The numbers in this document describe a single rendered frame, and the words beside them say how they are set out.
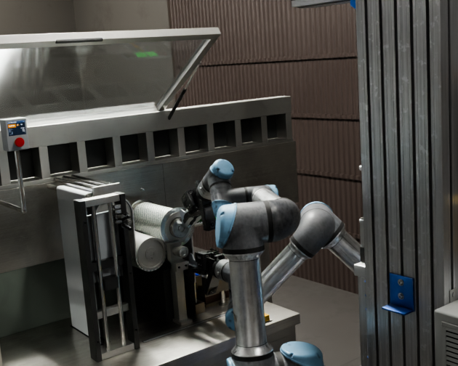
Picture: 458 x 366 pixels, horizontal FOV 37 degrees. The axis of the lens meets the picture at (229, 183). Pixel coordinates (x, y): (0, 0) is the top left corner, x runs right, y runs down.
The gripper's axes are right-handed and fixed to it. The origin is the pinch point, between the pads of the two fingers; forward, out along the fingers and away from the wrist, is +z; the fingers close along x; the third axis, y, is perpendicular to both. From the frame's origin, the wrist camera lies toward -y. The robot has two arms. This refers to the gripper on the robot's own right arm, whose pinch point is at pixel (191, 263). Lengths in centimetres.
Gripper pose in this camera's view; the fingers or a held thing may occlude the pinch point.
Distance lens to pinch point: 266.4
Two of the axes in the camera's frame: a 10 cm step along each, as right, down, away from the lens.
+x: -8.0, 1.6, -5.8
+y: -0.7, -9.8, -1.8
